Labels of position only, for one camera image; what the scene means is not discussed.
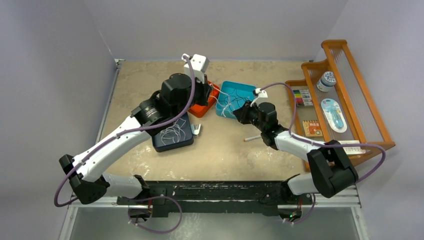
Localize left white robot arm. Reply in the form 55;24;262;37
59;73;212;205

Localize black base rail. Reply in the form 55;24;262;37
117;180;313;218

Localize dark blue plastic tray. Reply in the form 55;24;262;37
152;112;194;153

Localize blue white jar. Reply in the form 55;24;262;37
316;71;337;93

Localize small white stapler remover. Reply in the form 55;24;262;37
190;123;202;136

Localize black cable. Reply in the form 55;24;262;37
221;88;254;107

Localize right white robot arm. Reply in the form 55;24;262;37
233;101;359;204

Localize aluminium frame rails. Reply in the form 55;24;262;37
59;190;369;240

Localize teal plastic tray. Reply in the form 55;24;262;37
215;81;257;120

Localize wooden shelf rack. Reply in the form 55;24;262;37
285;39;396;173

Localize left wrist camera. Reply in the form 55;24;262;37
181;53;210;84

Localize white orange marker pen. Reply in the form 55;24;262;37
243;135;262;142

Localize orange plastic tray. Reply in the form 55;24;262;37
188;81;220;118

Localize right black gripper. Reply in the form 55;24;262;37
233;100;266;132

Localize coloured marker set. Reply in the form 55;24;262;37
293;89;314;107

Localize blue blister pack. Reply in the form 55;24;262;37
320;98;347;133

